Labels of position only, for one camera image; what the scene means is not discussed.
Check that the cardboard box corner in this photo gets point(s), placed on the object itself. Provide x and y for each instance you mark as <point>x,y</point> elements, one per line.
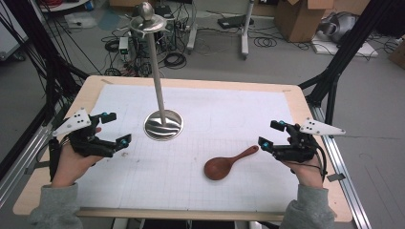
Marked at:
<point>398,55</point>

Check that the white grid mat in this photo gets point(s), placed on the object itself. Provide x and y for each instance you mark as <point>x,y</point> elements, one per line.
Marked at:
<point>197,191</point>

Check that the aluminium rail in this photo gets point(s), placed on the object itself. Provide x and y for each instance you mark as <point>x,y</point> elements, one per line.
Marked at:
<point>344,178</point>
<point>22,162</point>

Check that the white flat board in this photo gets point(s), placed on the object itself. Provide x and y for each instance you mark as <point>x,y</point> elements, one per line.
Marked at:
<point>366,51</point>

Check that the black flat device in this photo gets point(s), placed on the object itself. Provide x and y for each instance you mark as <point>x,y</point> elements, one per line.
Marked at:
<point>234,21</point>

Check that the brown wooden spoon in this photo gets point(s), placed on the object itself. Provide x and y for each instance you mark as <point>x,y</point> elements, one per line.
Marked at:
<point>219,167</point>

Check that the person's left hand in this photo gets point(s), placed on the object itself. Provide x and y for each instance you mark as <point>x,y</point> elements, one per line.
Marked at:
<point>71,167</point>

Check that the tall steel stand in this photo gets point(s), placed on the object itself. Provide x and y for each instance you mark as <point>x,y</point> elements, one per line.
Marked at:
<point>163,125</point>

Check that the black metal frame strut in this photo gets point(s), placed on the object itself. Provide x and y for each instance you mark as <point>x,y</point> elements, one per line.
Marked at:
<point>47,63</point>
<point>347,54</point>

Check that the white stand leg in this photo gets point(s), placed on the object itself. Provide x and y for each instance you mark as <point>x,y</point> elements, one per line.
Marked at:
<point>192,35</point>
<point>245,38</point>

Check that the grey rounded device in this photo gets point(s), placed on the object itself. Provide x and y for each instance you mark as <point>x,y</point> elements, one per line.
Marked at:
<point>340,27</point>

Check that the black computer tower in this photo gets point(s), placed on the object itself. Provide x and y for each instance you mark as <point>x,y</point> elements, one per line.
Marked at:
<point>164,12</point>
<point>140,47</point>

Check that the person's right hand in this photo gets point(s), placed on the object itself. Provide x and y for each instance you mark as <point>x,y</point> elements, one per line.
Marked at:
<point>307,173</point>

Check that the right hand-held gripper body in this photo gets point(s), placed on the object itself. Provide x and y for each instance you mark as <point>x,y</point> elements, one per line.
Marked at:
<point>296,151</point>

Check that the white power supply unit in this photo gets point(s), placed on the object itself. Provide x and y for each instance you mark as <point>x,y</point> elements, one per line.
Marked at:
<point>123,44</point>

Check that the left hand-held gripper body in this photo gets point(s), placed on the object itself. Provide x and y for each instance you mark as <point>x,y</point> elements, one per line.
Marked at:
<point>78,122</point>

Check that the small grey flat bracket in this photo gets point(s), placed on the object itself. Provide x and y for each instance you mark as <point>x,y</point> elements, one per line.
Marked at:
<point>336,177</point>

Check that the white round table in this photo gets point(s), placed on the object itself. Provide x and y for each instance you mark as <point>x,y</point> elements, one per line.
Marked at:
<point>74,4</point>

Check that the small dark flat bracket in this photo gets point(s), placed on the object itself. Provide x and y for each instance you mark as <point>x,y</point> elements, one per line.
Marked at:
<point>33,168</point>

